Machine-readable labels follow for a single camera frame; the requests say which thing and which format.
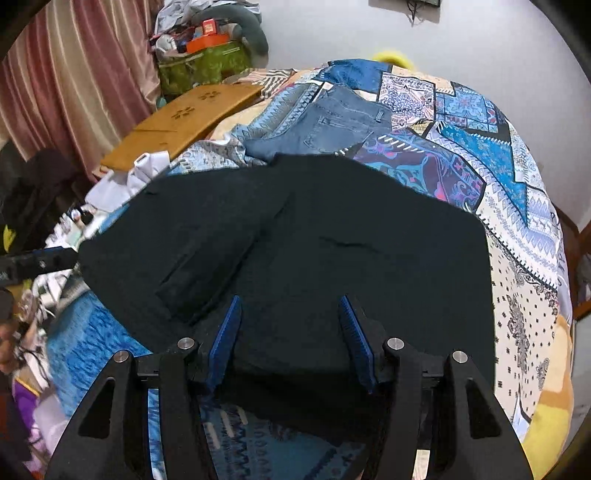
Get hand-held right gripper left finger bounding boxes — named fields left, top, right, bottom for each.
left=44, top=294, right=243, bottom=480

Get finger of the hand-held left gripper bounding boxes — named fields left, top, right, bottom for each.
left=0, top=247, right=80, bottom=283

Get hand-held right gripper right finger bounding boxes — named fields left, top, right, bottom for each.
left=338, top=294, right=532, bottom=480

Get black pants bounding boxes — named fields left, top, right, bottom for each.
left=78, top=154, right=497, bottom=444

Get dark cloth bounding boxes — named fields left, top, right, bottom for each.
left=0, top=148, right=80, bottom=256

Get white cloth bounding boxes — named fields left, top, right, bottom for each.
left=85, top=151, right=170, bottom=209

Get purple cloth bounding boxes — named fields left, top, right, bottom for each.
left=11, top=376, right=68, bottom=464

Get striped pink curtain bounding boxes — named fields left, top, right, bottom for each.
left=0, top=0, right=164, bottom=181

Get wooden lap table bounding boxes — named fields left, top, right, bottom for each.
left=100, top=82, right=266, bottom=174

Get blue jeans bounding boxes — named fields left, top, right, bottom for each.
left=242, top=85, right=395, bottom=162

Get patchwork printed blanket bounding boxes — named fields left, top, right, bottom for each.
left=28, top=58, right=575, bottom=480

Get green fabric basket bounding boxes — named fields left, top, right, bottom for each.
left=158, top=41, right=252, bottom=95

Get pink striped cloth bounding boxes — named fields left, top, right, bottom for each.
left=240, top=68, right=296, bottom=100

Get orange box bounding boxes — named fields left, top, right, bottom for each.
left=186, top=32, right=229, bottom=54

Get grey crumpled cloth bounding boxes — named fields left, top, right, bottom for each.
left=154, top=0, right=208, bottom=34

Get grey neck pillow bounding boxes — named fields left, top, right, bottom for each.
left=189, top=7, right=269, bottom=58

